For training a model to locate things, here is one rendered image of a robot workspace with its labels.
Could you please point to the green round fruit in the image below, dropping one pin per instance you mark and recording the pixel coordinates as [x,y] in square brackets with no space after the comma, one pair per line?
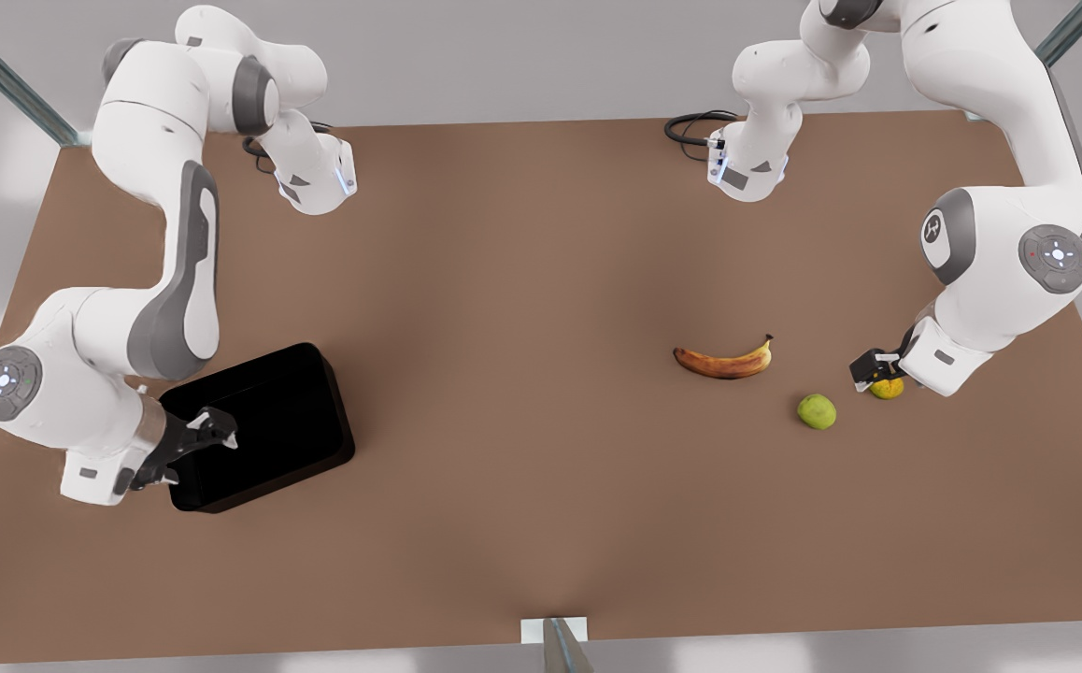
[817,411]

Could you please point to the black plastic bin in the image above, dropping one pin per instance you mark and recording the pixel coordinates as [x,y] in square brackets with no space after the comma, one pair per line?
[270,425]

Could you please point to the silver frame post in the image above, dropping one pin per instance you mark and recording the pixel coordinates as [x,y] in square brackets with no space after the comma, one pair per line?
[1069,33]
[560,647]
[8,84]

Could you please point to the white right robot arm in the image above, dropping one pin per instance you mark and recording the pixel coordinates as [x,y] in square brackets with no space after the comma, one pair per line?
[153,140]

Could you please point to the ripe brown-spotted banana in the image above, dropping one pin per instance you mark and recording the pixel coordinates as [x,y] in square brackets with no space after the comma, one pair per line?
[723,365]

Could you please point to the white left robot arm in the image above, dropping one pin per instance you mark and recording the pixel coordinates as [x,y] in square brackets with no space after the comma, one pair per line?
[989,84]

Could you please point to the yellow-orange round fruit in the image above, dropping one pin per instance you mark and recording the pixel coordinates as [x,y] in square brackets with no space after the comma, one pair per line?
[889,389]

